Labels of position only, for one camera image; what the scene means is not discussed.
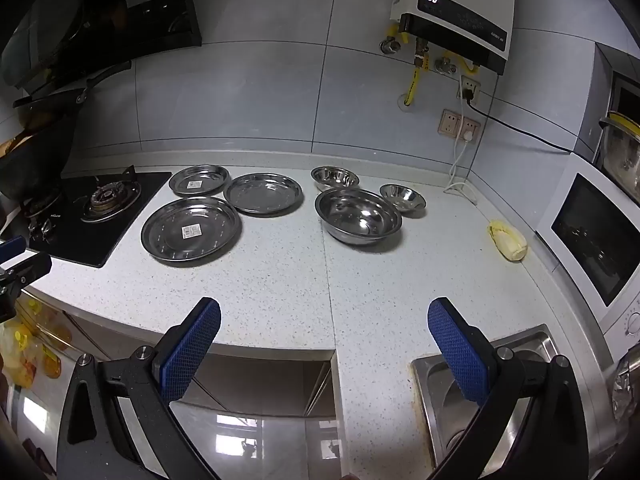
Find white power cable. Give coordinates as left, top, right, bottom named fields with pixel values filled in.
left=444, top=130, right=480, bottom=207

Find black pan support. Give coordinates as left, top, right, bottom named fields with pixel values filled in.
left=75, top=164, right=143, bottom=211

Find black power cable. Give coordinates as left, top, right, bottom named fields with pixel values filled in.
left=462, top=87, right=575, bottom=155

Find yellow cloth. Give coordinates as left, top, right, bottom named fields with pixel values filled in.
left=487, top=218, right=530, bottom=262

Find black wok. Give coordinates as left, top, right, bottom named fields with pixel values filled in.
left=0, top=110, right=83, bottom=203

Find large steel bowl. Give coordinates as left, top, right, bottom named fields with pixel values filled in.
left=314, top=187, right=404, bottom=246

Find small steel plate with sticker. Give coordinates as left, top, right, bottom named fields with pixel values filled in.
left=168, top=164, right=231, bottom=197

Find black glass gas stove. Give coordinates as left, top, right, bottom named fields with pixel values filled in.
left=25, top=170, right=173, bottom=269

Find yellow plastic bag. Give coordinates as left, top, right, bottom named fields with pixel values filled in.
left=0, top=292, right=65, bottom=390

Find double wall socket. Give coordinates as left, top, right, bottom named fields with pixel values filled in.
left=438, top=108, right=482, bottom=142

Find large steel plate with sticker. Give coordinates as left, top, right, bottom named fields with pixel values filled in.
left=140, top=196, right=243, bottom=264

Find steel sink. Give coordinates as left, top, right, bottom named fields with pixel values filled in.
left=410, top=324, right=608, bottom=480

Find plain steel plate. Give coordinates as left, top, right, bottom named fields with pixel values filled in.
left=223, top=172, right=304, bottom=217

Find black frying pan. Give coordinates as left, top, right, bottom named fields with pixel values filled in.
left=12, top=60, right=132, bottom=111

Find yellow gas hose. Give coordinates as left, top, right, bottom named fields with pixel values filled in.
left=400, top=35, right=432, bottom=109

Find brass pipe valve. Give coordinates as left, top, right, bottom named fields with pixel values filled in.
left=379, top=22, right=410, bottom=56

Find single wall socket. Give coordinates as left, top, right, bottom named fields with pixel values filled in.
left=458, top=75, right=482, bottom=103

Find black range hood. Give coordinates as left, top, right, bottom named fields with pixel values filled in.
left=0, top=0, right=203, bottom=92

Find steel pot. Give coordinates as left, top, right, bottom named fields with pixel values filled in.
left=597, top=111, right=640, bottom=193

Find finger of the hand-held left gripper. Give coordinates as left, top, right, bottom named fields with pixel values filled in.
left=0, top=236, right=25, bottom=263
left=0, top=252, right=53, bottom=292

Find shiny steel vessel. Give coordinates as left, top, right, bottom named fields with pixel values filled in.
left=611, top=344, right=640, bottom=428

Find brass gas burner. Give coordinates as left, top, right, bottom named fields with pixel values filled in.
left=80, top=180, right=142, bottom=224

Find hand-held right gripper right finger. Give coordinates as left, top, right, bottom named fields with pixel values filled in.
left=426, top=296, right=590, bottom=480

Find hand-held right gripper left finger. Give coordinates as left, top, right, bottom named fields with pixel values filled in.
left=56, top=296, right=223, bottom=480

